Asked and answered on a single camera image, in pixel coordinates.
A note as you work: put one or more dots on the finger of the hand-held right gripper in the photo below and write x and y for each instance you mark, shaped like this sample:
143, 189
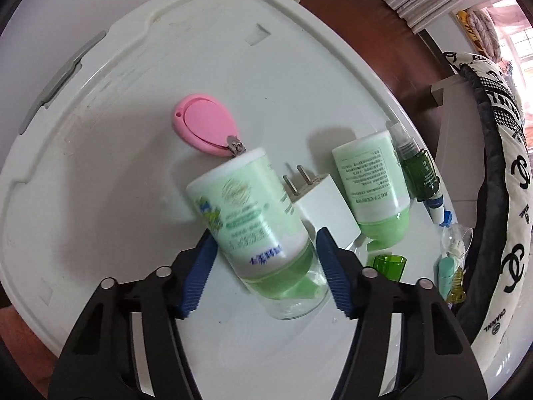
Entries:
333, 271
200, 271

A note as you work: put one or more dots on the dark green spray bottle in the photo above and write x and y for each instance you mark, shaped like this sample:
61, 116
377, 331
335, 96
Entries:
420, 171

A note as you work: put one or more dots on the green translucent cap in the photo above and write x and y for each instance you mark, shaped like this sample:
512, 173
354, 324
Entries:
387, 264

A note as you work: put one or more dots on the white tube blue cap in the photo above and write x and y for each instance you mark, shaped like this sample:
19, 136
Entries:
436, 207

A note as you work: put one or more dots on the green lotion bottle clear cap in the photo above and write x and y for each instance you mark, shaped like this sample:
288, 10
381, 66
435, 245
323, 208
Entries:
245, 216

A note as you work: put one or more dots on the black and white printed blanket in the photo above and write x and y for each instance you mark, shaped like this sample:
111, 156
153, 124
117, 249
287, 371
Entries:
508, 166

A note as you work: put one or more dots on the white bed frame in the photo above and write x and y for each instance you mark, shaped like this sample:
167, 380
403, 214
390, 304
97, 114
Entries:
449, 96

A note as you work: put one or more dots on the window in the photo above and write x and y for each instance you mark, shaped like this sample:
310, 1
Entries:
518, 43

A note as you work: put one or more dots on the pink nail clipper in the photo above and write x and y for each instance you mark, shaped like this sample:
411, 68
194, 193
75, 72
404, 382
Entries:
204, 123

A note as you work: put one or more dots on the clear glass cup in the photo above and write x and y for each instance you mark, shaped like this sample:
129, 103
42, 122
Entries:
458, 239

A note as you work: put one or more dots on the pink folded quilt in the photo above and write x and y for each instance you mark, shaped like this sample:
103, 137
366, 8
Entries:
487, 33

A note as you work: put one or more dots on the teal cream tube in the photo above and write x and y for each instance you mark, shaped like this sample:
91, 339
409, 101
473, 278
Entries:
445, 275

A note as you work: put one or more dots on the small blue cube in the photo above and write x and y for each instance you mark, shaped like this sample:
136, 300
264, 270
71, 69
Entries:
447, 218

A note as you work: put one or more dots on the yellow folded blanket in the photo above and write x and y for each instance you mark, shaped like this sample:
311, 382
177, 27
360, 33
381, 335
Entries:
464, 25

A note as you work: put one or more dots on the white charger plug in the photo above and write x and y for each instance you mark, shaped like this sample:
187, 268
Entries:
329, 208

